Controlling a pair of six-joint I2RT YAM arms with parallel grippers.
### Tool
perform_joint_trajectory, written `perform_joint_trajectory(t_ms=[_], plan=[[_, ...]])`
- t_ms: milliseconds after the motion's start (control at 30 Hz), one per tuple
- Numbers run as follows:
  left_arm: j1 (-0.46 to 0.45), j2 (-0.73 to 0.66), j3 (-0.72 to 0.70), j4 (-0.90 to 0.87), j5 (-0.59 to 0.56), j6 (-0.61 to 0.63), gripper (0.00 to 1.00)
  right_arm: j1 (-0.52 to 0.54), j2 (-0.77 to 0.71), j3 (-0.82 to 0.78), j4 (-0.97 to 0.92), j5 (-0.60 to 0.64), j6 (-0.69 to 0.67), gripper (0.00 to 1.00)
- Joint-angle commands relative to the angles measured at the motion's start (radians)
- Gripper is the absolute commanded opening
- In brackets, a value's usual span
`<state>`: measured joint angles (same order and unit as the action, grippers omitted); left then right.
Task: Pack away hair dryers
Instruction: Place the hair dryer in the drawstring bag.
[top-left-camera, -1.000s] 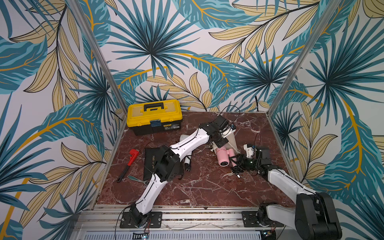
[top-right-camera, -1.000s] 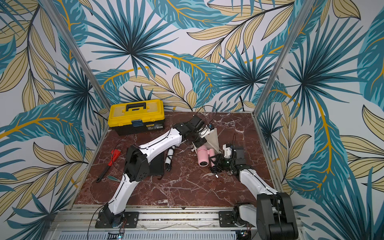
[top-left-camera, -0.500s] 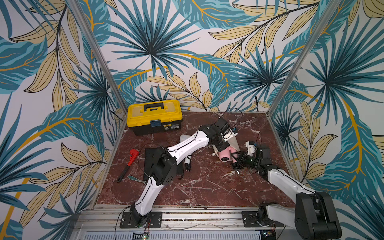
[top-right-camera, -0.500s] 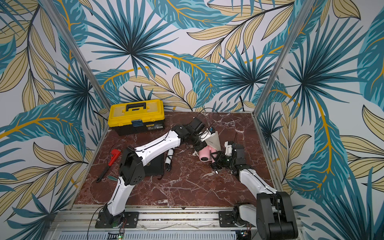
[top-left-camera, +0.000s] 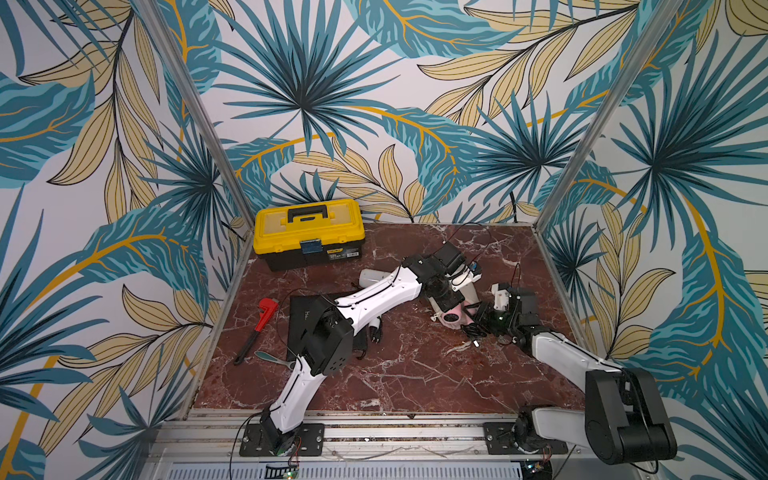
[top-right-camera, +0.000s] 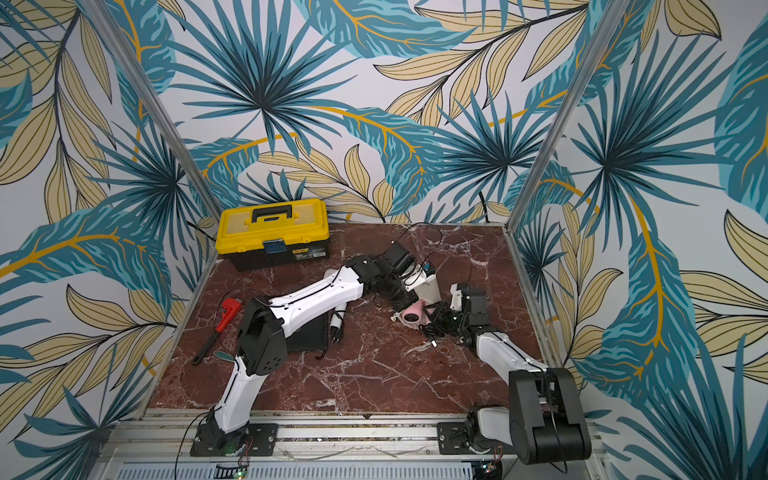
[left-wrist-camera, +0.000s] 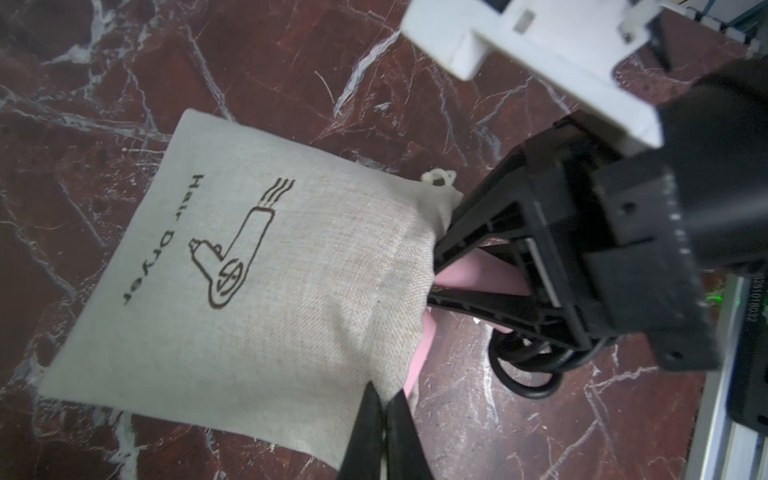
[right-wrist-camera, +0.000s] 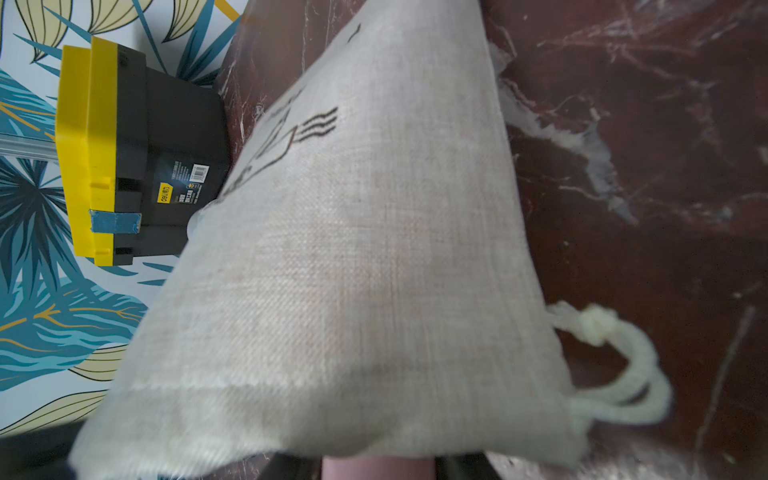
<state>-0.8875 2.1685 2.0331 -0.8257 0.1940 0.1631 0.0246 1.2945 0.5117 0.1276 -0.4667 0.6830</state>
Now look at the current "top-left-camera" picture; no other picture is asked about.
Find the beige drawstring bag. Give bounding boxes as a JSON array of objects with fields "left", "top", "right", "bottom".
[{"left": 428, "top": 284, "right": 479, "bottom": 330}]

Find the pink hair dryer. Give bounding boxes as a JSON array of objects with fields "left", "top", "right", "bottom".
[{"left": 438, "top": 286, "right": 488, "bottom": 340}]

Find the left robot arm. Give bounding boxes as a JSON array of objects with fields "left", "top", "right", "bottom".
[{"left": 259, "top": 242, "right": 482, "bottom": 455}]

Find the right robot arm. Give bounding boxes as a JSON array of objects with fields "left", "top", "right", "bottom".
[{"left": 475, "top": 283, "right": 678, "bottom": 465}]

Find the white hair dryer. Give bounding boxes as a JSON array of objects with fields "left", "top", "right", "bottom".
[{"left": 355, "top": 269, "right": 393, "bottom": 344}]

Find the yellow black toolbox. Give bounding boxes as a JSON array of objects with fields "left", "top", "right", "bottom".
[{"left": 253, "top": 199, "right": 365, "bottom": 272}]

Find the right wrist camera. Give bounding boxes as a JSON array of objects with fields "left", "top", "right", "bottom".
[{"left": 491, "top": 282, "right": 511, "bottom": 312}]

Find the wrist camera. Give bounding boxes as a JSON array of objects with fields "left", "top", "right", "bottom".
[
  {"left": 449, "top": 263, "right": 482, "bottom": 291},
  {"left": 491, "top": 282, "right": 511, "bottom": 312}
]

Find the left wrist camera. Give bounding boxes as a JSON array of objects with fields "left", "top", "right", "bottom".
[{"left": 449, "top": 263, "right": 482, "bottom": 291}]

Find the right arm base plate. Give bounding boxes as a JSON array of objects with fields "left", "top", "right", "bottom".
[{"left": 482, "top": 422, "right": 569, "bottom": 455}]

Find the black drawstring bag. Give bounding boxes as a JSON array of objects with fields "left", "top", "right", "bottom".
[{"left": 285, "top": 295, "right": 369, "bottom": 362}]

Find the aluminium front rail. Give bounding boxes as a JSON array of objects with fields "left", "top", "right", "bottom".
[{"left": 139, "top": 410, "right": 658, "bottom": 480}]

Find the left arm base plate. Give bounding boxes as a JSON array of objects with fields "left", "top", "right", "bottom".
[{"left": 238, "top": 423, "right": 325, "bottom": 458}]

